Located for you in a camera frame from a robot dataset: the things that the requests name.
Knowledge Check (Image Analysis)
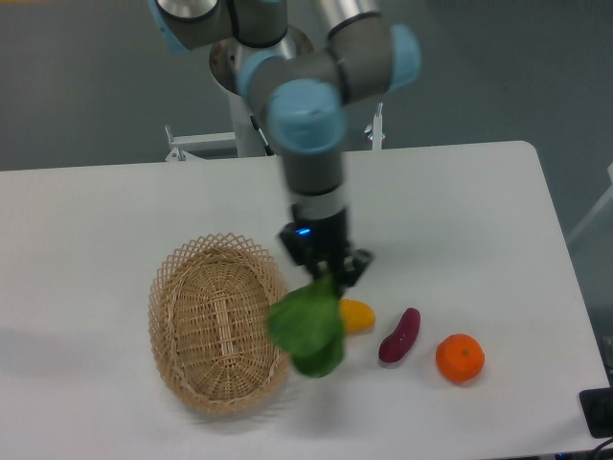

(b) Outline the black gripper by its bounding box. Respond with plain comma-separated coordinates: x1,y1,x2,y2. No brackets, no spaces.
279,204,374,293

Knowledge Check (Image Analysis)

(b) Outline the green bok choy vegetable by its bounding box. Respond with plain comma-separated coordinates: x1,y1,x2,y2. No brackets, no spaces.
267,275,345,379

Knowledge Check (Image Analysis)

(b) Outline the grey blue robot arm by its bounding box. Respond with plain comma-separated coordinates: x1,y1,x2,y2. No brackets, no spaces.
149,1,422,293

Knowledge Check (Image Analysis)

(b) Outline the woven wicker basket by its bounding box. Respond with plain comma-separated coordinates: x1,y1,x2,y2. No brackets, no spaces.
148,233,289,416

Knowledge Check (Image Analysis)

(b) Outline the yellow mango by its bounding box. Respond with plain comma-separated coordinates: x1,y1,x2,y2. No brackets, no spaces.
339,299,376,334

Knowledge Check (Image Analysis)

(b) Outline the purple sweet potato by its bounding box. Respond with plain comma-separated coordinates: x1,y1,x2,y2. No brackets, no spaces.
378,308,421,364

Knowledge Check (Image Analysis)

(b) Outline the orange tangerine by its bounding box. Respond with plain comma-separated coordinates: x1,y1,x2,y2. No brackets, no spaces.
435,333,486,383

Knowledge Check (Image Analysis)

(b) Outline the black device at edge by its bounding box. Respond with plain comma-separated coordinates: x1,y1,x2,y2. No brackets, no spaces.
579,387,612,439

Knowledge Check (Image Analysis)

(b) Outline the black white cable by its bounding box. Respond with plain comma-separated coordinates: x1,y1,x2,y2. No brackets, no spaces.
248,114,277,157

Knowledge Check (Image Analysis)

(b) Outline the white metal base frame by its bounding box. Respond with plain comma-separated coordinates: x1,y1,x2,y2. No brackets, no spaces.
164,101,386,162

